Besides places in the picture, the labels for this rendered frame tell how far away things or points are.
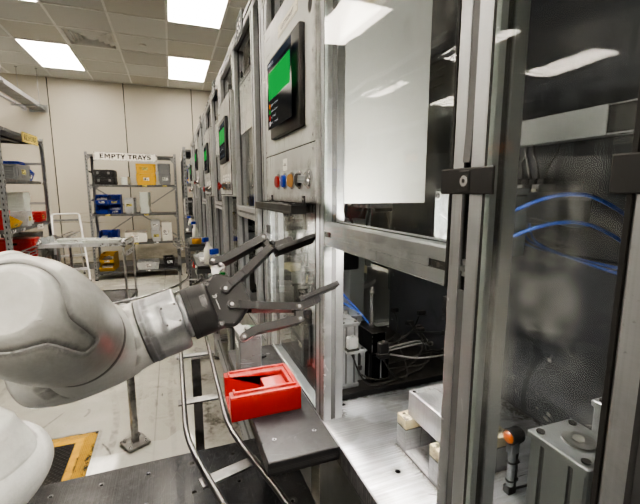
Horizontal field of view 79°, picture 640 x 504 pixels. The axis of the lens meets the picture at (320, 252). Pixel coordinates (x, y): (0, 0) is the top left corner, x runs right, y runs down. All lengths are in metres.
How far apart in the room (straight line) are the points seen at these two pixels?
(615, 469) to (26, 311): 0.45
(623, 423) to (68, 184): 8.11
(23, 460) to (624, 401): 0.97
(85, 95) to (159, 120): 1.21
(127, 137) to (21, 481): 7.38
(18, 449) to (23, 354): 0.64
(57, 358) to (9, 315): 0.05
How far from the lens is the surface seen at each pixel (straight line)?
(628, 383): 0.34
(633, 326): 0.33
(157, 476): 1.21
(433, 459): 0.75
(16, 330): 0.38
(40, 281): 0.39
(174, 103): 8.19
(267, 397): 0.91
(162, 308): 0.56
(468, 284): 0.42
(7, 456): 1.00
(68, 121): 8.27
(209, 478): 0.94
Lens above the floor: 1.39
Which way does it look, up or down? 9 degrees down
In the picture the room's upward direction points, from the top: straight up
